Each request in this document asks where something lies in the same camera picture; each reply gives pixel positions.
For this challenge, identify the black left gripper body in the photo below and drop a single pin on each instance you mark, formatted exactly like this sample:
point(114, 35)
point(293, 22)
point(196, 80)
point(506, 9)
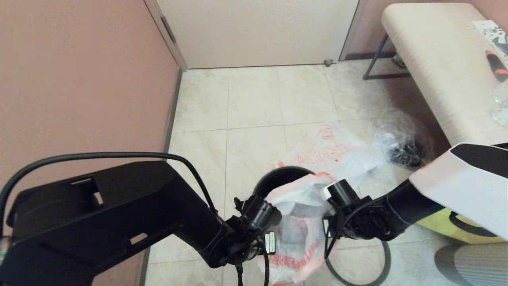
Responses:
point(258, 222)

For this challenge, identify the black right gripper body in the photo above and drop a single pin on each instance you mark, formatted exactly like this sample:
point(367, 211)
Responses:
point(357, 218)

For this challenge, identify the white red-print plastic bag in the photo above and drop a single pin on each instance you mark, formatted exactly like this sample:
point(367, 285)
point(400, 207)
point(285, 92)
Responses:
point(297, 234)

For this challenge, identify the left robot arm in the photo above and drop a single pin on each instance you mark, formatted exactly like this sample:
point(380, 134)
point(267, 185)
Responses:
point(99, 214)

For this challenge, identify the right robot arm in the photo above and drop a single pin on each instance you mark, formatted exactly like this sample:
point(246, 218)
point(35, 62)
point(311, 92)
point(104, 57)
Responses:
point(456, 190)

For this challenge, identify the black trash bin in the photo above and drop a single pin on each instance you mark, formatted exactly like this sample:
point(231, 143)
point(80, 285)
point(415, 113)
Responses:
point(278, 174)

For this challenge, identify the clear bag with black items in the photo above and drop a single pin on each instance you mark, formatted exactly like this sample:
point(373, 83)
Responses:
point(401, 143)

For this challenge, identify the yellow fabric tote bag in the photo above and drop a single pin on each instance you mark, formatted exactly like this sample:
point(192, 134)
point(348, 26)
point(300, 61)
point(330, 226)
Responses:
point(456, 232)

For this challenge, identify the grey ribbed bin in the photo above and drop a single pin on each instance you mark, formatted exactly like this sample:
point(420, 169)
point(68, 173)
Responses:
point(476, 266)

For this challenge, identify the grey baseboard strip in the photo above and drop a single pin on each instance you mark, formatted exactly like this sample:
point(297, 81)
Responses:
point(172, 103)

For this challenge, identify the small grey floor object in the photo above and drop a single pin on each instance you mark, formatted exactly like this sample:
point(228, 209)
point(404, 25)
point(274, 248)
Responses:
point(398, 60)

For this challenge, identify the white wood-grain table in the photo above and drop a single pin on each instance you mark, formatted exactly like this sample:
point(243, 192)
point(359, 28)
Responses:
point(436, 59)

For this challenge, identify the clear crumpled plastic bottle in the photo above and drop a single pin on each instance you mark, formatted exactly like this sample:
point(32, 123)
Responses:
point(501, 107)

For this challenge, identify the white door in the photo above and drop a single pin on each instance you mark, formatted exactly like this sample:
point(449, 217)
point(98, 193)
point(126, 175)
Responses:
point(258, 31)

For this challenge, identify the black orange tool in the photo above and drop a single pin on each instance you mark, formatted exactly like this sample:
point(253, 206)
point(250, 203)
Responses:
point(498, 66)

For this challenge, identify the printed white paper sheet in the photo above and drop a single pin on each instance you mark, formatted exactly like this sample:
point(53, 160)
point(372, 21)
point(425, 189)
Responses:
point(492, 31)

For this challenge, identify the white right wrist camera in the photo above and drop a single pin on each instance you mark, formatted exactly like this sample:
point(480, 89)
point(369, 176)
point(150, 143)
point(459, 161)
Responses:
point(327, 192)

